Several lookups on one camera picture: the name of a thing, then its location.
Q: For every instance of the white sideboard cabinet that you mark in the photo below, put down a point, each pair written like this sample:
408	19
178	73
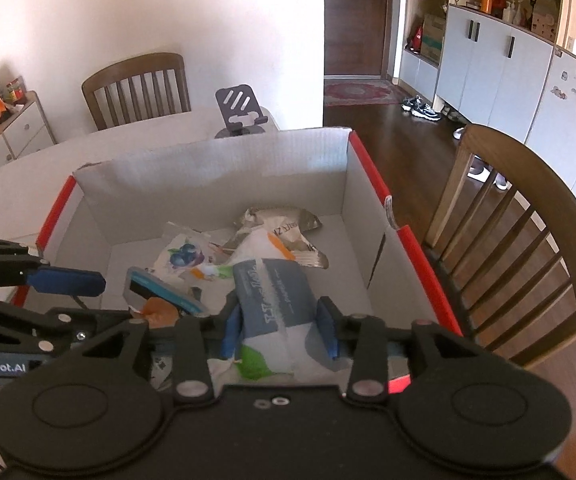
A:
22	130

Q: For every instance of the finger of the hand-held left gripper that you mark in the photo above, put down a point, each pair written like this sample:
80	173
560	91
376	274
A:
67	282
27	320

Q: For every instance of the cardboard box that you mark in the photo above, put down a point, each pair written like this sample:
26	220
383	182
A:
433	35

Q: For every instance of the brown wooden chair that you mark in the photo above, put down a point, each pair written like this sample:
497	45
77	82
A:
558	200
132	65

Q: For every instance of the orange bottle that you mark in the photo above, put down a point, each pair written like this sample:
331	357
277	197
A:
488	2

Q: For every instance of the tall grey wall cabinet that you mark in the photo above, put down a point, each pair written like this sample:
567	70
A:
493	70

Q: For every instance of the white marble desktop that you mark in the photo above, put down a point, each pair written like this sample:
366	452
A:
27	175

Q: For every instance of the grey white shoe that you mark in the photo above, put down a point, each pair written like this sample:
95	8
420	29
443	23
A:
478	170

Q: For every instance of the white green snack packet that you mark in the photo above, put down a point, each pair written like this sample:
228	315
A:
273	300

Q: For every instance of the red ornament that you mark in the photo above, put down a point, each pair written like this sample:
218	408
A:
415	39

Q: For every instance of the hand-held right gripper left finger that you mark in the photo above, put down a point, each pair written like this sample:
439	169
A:
230	332

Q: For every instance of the silver foil snack packet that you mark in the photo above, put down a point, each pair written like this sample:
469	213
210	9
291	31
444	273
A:
288	222

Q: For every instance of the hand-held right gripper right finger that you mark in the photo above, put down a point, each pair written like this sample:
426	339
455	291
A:
328	327

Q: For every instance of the blueberry print bread packet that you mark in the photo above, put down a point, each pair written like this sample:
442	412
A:
182	255

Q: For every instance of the white pouch with orange print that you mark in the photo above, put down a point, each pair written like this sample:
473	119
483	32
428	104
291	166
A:
142	287

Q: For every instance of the brown door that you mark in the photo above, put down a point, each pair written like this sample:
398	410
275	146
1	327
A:
353	25

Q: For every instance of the red shoe box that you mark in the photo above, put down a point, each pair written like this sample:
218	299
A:
288	170

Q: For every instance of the black phone stand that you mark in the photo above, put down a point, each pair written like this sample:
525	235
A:
238	100

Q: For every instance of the red patterned rug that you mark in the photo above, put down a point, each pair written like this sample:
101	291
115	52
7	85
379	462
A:
358	91

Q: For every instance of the red lidded jar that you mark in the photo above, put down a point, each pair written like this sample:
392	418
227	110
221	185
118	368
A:
16	91

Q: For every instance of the black white sneaker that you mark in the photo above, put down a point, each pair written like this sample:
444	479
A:
412	105
427	112

